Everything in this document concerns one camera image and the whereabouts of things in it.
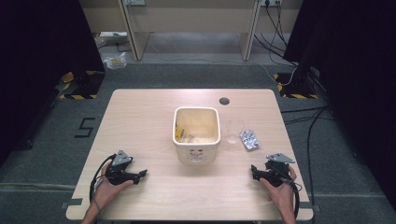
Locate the clear crumpled wrapper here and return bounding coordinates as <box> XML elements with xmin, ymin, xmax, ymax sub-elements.
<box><xmin>180</xmin><ymin>133</ymin><xmax>217</xmax><ymax>145</ymax></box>

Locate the clear plastic cup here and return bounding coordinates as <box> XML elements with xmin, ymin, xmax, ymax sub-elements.
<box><xmin>224</xmin><ymin>118</ymin><xmax>246</xmax><ymax>145</ymax></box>

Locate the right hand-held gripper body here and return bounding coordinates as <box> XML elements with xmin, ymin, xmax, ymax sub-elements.
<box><xmin>259</xmin><ymin>151</ymin><xmax>296</xmax><ymax>189</ymax></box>

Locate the person's left hand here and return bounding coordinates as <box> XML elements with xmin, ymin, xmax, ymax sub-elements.
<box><xmin>92</xmin><ymin>162</ymin><xmax>134</xmax><ymax>213</ymax></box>

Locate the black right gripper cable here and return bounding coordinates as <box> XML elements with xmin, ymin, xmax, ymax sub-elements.
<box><xmin>274</xmin><ymin>166</ymin><xmax>303</xmax><ymax>219</ymax></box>

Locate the striped tape stand base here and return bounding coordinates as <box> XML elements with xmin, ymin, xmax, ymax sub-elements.
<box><xmin>273</xmin><ymin>71</ymin><xmax>320</xmax><ymax>101</ymax></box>
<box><xmin>58</xmin><ymin>70</ymin><xmax>106</xmax><ymax>101</ymax></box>

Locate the yellow wrapper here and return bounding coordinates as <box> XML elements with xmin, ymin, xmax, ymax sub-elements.
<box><xmin>174</xmin><ymin>124</ymin><xmax>185</xmax><ymax>142</ymax></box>

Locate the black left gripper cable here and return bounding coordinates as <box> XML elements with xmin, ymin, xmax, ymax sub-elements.
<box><xmin>89</xmin><ymin>154</ymin><xmax>117</xmax><ymax>204</ymax></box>

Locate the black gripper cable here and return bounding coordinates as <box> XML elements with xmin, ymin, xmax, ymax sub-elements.
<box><xmin>89</xmin><ymin>154</ymin><xmax>117</xmax><ymax>204</ymax></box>
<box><xmin>274</xmin><ymin>166</ymin><xmax>303</xmax><ymax>219</ymax></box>

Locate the white power strip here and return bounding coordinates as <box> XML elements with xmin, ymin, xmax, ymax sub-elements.
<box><xmin>98</xmin><ymin>30</ymin><xmax>129</xmax><ymax>39</ymax></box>

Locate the person's right hand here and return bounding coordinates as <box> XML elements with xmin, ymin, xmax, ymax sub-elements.
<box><xmin>259</xmin><ymin>165</ymin><xmax>298</xmax><ymax>217</ymax></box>

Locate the crumpled clear plastic bag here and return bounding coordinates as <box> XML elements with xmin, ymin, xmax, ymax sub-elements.
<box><xmin>103</xmin><ymin>51</ymin><xmax>128</xmax><ymax>71</ymax></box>

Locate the cream plastic bin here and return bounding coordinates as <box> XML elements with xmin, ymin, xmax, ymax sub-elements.
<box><xmin>172</xmin><ymin>105</ymin><xmax>222</xmax><ymax>165</ymax></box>

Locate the black curtain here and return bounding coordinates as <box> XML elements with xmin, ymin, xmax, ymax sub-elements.
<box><xmin>282</xmin><ymin>0</ymin><xmax>396</xmax><ymax>213</ymax></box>
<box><xmin>0</xmin><ymin>0</ymin><xmax>106</xmax><ymax>169</ymax></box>

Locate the silver blister pack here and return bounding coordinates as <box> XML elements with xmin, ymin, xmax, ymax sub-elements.
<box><xmin>239</xmin><ymin>128</ymin><xmax>262</xmax><ymax>151</ymax></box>

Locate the black floor cable bundle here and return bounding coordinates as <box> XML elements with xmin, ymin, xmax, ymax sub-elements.
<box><xmin>252</xmin><ymin>3</ymin><xmax>335</xmax><ymax>206</ymax></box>

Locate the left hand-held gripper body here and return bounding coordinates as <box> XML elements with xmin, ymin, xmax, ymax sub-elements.
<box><xmin>105</xmin><ymin>149</ymin><xmax>142</xmax><ymax>187</ymax></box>

